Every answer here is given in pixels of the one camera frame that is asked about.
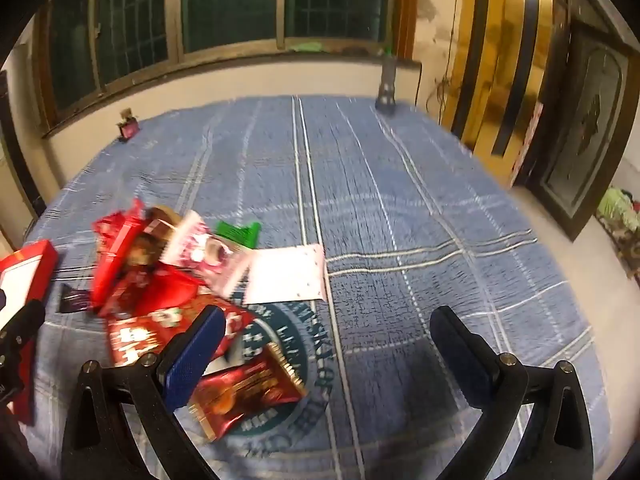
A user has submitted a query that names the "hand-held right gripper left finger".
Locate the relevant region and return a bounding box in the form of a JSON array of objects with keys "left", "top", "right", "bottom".
[{"left": 60, "top": 304, "right": 226, "bottom": 480}]

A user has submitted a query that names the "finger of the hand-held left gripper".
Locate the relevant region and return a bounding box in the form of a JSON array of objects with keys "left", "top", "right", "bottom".
[
  {"left": 0, "top": 350, "right": 27, "bottom": 406},
  {"left": 0, "top": 299, "right": 47, "bottom": 356}
]

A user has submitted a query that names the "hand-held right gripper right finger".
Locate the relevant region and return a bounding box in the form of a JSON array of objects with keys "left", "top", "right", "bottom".
[{"left": 429, "top": 305, "right": 596, "bottom": 480}]

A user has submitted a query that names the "small dark purple candy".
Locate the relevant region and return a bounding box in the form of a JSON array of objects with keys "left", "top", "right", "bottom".
[{"left": 59, "top": 284, "right": 92, "bottom": 314}]

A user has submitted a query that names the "red white print snack packet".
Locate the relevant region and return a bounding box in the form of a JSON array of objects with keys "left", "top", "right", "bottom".
[{"left": 106, "top": 304, "right": 257, "bottom": 367}]

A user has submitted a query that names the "red gift box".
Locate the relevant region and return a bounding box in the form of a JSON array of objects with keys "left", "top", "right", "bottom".
[{"left": 0, "top": 239, "right": 61, "bottom": 427}]

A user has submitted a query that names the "shiny red snack packet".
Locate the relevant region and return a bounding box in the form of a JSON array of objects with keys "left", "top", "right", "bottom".
[
  {"left": 90, "top": 199, "right": 147, "bottom": 313},
  {"left": 99, "top": 265, "right": 202, "bottom": 322}
]

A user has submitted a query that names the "pink white snack packet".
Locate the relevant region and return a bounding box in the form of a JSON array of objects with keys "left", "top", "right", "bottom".
[{"left": 164, "top": 211, "right": 251, "bottom": 303}]

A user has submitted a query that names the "dark red gold snack packet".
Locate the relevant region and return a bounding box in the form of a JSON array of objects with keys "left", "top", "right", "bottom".
[{"left": 189, "top": 344, "right": 307, "bottom": 442}]

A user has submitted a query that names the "white pink dotted packet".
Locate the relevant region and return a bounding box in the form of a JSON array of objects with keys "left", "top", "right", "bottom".
[{"left": 246, "top": 243, "right": 329, "bottom": 304}]

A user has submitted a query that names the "green snack packet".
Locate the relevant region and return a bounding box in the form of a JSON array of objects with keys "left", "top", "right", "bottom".
[{"left": 216, "top": 220, "right": 262, "bottom": 251}]

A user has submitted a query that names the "blue plaid blanket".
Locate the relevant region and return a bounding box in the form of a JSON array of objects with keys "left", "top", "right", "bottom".
[{"left": 22, "top": 95, "right": 613, "bottom": 480}]

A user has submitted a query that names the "green floral cloth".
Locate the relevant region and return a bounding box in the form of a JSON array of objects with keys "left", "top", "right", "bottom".
[{"left": 596, "top": 186, "right": 640, "bottom": 281}]

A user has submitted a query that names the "dark carved door panel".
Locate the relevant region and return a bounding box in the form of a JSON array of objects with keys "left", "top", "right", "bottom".
[{"left": 510, "top": 0, "right": 640, "bottom": 242}]

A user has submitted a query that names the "golden wardrobe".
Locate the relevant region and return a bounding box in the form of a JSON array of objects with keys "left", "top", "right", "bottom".
[{"left": 440, "top": 0, "right": 572, "bottom": 162}]

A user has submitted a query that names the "hanging cable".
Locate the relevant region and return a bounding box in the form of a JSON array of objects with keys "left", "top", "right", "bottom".
[{"left": 416, "top": 0, "right": 463, "bottom": 113}]

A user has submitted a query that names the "wooden frame window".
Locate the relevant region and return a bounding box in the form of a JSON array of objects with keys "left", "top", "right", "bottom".
[{"left": 37, "top": 0, "right": 422, "bottom": 137}]

